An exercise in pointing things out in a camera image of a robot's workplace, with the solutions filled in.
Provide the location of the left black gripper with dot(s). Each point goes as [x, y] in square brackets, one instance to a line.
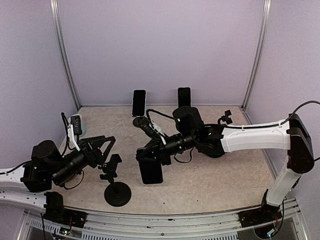
[90, 155]

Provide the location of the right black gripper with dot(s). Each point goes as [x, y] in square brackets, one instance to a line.
[163, 156]

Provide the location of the dark teal phone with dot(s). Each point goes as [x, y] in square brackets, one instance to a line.
[151, 174]

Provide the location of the plate phone stand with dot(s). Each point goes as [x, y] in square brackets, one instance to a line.
[140, 121]

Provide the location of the black clamp phone stand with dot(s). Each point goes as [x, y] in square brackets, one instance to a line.
[226, 118]
[116, 194]

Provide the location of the blue case phone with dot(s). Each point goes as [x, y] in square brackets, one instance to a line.
[138, 107]

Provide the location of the clear case phone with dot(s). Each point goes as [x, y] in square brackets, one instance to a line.
[184, 96]

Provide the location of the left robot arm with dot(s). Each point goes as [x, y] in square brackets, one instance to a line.
[29, 184]

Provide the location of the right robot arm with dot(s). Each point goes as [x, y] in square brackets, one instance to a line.
[214, 140]

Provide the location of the light blue mug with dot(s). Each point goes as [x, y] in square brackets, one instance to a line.
[83, 126]

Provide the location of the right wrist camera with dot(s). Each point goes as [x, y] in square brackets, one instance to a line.
[145, 125]

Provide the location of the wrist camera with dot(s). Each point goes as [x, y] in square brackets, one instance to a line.
[145, 125]
[73, 139]

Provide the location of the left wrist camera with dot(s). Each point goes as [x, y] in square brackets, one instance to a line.
[73, 139]

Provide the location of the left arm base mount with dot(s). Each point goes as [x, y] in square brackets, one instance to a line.
[65, 216]

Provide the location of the front aluminium rail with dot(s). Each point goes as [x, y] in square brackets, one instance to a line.
[221, 225]

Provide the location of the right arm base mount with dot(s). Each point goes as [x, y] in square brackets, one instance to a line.
[257, 216]

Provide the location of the left aluminium frame post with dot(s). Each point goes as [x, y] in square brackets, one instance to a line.
[54, 6]

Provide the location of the aluminium frame post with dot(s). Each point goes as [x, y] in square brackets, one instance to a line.
[258, 53]
[54, 6]

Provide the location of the right aluminium frame post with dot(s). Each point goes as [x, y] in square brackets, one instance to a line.
[258, 53]

